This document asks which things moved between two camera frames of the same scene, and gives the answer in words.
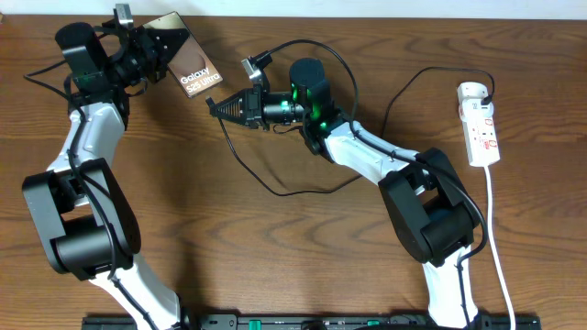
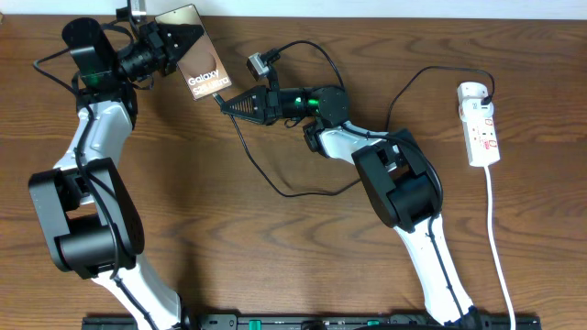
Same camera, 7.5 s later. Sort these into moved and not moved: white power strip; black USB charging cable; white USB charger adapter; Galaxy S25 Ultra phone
Moved: Galaxy S25 Ultra phone; black USB charging cable
Not moved: white power strip; white USB charger adapter
